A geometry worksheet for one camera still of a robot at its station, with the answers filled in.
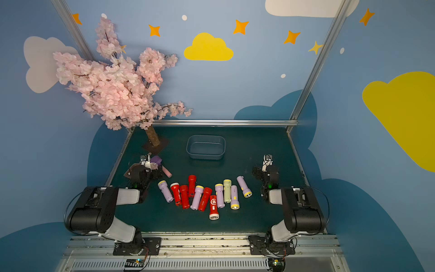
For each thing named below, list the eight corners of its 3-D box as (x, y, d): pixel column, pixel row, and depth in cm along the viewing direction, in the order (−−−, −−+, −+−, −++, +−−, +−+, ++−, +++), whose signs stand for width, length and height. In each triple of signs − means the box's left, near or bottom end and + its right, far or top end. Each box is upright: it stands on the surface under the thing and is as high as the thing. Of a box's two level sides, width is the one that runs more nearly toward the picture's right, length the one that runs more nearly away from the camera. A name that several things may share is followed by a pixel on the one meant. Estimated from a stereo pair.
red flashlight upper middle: (186, 198, 89) (186, 196, 87) (189, 176, 97) (189, 174, 96) (194, 198, 89) (194, 196, 88) (196, 176, 97) (196, 174, 96)
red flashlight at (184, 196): (182, 209, 86) (181, 208, 84) (180, 187, 94) (180, 185, 91) (190, 208, 87) (189, 206, 84) (187, 186, 94) (187, 184, 92)
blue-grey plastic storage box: (186, 160, 108) (184, 153, 102) (189, 138, 119) (188, 131, 114) (225, 160, 108) (226, 153, 102) (224, 138, 120) (225, 131, 114)
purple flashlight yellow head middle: (189, 209, 86) (189, 207, 84) (196, 186, 94) (196, 184, 93) (197, 211, 86) (197, 209, 84) (204, 187, 94) (203, 185, 92)
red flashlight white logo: (209, 220, 83) (209, 218, 81) (210, 197, 90) (209, 195, 88) (218, 220, 83) (218, 218, 81) (218, 197, 90) (218, 195, 88)
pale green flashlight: (223, 202, 88) (223, 201, 86) (223, 181, 96) (223, 179, 94) (232, 202, 88) (232, 201, 86) (230, 181, 96) (231, 179, 94)
